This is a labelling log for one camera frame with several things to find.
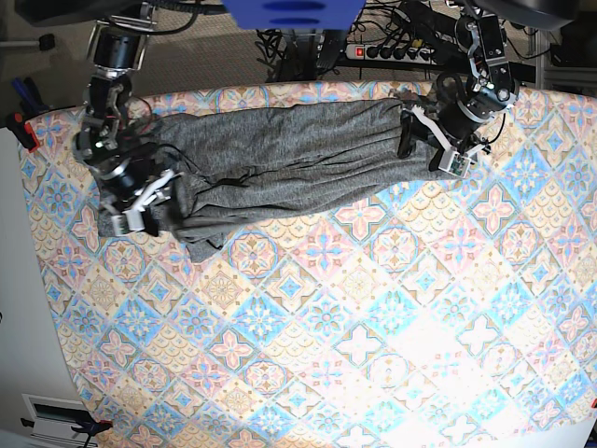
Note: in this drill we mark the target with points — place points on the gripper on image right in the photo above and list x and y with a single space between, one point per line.
449 125

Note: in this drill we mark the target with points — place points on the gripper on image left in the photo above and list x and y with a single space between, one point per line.
131 185

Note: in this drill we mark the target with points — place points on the grey t-shirt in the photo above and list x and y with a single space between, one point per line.
249 165

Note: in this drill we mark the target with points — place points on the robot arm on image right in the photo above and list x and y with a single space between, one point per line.
480 36

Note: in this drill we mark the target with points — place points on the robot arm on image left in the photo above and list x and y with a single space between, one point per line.
120 151

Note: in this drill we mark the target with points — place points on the white power strip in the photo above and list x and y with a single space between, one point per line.
392 54

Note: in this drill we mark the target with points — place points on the red black clamp left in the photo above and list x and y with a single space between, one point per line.
23 131

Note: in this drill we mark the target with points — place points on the patterned tablecloth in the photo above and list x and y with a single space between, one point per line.
438 314

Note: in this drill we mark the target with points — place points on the black orange clamp bottom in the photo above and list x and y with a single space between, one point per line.
91 428

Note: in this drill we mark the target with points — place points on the white vent panel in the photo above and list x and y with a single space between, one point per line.
51 420

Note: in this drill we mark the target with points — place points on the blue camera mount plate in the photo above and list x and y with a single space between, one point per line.
294 14

